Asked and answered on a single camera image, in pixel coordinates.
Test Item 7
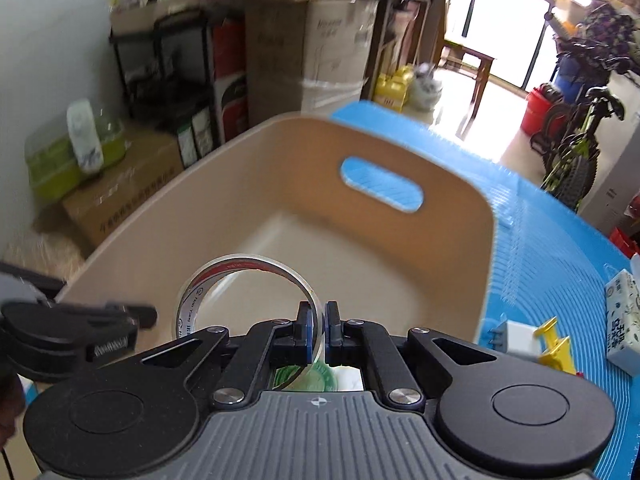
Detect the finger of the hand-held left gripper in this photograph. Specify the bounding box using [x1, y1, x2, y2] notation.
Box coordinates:
[47, 302, 159, 330]
[0, 260, 68, 296]

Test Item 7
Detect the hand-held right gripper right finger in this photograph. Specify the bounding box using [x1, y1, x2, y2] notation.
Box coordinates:
[324, 301, 497, 409]

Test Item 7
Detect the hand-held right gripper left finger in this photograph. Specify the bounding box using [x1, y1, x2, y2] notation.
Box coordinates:
[140, 301, 317, 409]

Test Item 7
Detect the clear tape roll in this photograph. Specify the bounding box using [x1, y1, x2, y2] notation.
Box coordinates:
[176, 254, 326, 392]

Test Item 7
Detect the beige plastic basket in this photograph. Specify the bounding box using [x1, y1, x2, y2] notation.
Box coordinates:
[59, 114, 497, 356]

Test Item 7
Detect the green tape roll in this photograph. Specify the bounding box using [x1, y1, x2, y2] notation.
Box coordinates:
[272, 362, 341, 392]

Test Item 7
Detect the green lidded container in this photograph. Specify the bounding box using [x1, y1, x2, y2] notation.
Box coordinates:
[25, 110, 126, 201]

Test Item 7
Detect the white patterned bottle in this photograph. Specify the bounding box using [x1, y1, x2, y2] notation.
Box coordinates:
[66, 100, 105, 173]

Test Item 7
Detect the green white packet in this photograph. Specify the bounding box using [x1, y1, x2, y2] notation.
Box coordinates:
[175, 122, 197, 168]
[192, 107, 215, 158]

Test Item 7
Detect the white charger plug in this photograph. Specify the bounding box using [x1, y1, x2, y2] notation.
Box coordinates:
[487, 321, 543, 365]

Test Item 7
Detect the yellow plastic toy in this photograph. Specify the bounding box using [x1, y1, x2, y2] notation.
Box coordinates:
[532, 316, 578, 375]

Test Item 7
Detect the blue silicone mat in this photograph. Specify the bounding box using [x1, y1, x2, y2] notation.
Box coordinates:
[330, 101, 640, 480]

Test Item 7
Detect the yellow detergent jug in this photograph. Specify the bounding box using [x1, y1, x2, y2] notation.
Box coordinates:
[375, 74, 406, 112]
[395, 66, 417, 106]

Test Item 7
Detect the red white box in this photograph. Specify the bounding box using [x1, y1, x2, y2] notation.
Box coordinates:
[212, 22, 251, 143]

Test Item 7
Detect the black metal rack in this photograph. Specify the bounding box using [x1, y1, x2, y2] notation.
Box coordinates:
[109, 10, 223, 161]

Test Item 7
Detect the white plastic bag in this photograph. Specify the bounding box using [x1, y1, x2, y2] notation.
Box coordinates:
[410, 62, 445, 111]

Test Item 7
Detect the open cardboard box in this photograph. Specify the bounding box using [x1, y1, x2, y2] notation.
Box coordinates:
[110, 0, 201, 36]

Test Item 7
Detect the green black bicycle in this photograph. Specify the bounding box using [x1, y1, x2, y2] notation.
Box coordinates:
[530, 35, 628, 213]

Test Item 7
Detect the patterned tissue pack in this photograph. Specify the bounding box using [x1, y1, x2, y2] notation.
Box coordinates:
[604, 269, 640, 375]

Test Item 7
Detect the red bucket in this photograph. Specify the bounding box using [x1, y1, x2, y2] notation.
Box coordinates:
[521, 87, 553, 136]

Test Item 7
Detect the wooden chair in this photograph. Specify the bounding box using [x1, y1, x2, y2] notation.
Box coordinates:
[437, 35, 497, 118]

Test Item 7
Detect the red paper bag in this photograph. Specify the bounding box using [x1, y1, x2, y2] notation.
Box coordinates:
[607, 227, 640, 261]

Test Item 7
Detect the white chest freezer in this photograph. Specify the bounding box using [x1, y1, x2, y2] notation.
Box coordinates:
[577, 110, 640, 241]

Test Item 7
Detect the floral cloth bundle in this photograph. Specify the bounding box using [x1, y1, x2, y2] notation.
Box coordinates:
[580, 2, 638, 46]

